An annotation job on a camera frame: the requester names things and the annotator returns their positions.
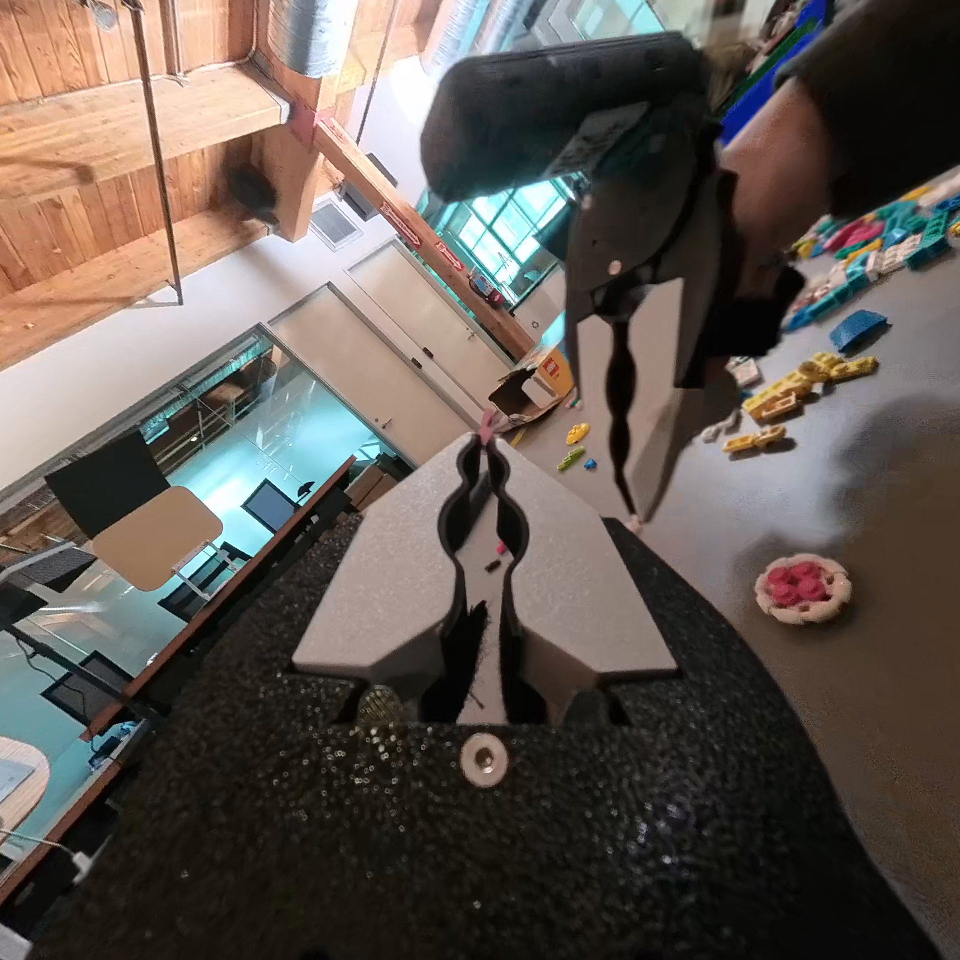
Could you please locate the wall vent grille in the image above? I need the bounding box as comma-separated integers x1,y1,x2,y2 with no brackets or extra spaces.
308,195,366,250

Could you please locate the black flag panel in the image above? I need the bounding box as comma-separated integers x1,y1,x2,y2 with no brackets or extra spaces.
43,429,172,540

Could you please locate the colourful cardboard box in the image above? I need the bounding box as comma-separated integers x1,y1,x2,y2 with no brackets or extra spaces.
487,343,580,435

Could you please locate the blue plastic bin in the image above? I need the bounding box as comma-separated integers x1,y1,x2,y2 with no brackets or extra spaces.
716,0,834,145

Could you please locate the black light stand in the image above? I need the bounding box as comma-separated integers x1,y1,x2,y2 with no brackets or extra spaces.
0,543,151,721

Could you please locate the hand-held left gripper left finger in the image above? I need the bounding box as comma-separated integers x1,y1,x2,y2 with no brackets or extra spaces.
289,432,492,721

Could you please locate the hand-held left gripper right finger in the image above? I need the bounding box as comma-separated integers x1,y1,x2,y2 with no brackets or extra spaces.
487,439,682,725

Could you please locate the brown wooden table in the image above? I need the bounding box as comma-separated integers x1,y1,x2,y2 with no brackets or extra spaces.
78,453,361,744

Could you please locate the silver air duct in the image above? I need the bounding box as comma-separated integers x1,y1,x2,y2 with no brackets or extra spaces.
427,0,541,69
266,0,363,78

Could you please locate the pile of colourful toy bricks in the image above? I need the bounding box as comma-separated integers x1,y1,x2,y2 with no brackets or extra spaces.
780,183,960,335

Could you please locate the black hanging pipe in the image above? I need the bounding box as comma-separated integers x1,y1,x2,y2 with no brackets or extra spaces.
127,0,186,306

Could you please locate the glass office partition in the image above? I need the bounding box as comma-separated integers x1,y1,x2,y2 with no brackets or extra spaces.
0,322,421,759

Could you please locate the black monitor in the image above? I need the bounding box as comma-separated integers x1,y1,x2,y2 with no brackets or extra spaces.
240,480,299,531

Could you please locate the white round pie toy brick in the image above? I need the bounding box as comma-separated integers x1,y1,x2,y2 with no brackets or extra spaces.
753,552,855,626

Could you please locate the person's right hand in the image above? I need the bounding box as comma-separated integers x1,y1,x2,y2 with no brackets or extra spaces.
716,78,837,294

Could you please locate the paned window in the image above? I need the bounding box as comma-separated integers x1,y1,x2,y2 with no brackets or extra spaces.
416,176,594,309

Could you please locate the blue curved toy brick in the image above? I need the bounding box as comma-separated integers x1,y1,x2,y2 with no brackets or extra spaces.
829,308,891,356

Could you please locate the white door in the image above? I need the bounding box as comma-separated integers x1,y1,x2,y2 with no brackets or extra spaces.
345,238,519,391
267,283,481,470

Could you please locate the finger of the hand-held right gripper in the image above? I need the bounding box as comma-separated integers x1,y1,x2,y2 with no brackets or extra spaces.
619,277,721,526
566,311,639,522

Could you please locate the wooden post with red signs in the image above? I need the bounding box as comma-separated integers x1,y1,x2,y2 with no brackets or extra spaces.
311,112,541,360

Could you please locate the round beige table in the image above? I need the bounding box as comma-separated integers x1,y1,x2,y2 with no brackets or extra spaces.
0,733,51,830

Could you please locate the beige board on stand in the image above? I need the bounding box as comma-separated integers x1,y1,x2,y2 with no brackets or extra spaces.
91,485,225,594

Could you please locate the dark round ceiling fixture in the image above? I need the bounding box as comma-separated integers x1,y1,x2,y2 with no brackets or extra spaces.
228,165,280,228

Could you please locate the person's right forearm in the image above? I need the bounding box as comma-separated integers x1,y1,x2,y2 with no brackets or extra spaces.
772,0,960,222

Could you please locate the black wall speaker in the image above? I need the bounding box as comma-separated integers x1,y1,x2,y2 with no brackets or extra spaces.
337,152,399,222

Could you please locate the grey desk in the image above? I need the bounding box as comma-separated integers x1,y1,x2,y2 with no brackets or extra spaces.
510,161,960,960

